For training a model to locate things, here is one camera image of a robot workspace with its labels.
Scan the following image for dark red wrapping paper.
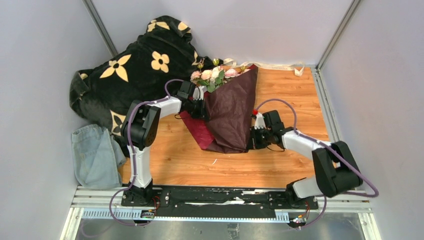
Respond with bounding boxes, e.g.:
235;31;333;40
180;66;259;154

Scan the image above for pink fake flower stem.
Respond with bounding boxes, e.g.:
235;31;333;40
223;66;250;81
190;63;204;84

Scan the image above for cream ribbon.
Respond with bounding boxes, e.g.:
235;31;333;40
223;58;306;77

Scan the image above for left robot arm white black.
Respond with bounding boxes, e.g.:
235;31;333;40
121;80;207;206

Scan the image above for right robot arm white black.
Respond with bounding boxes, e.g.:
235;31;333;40
248;110;363;207

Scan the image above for black blanket cream flowers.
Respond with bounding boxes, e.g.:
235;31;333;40
69;15;214;136

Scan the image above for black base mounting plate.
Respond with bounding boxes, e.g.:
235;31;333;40
121;185;319;219

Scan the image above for light blue denim cloth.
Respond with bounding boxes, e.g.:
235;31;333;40
71;124;127;190

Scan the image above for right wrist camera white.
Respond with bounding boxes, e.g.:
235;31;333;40
253;112;266;130

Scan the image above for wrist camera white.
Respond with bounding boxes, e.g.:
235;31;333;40
192;86;207;101
253;112;266;130

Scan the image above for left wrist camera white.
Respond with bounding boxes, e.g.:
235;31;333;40
192;86;207;101

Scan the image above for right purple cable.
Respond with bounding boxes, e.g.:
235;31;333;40
253;98;380;229

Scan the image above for aluminium frame rail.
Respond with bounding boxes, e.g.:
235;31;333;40
61;185;381;240

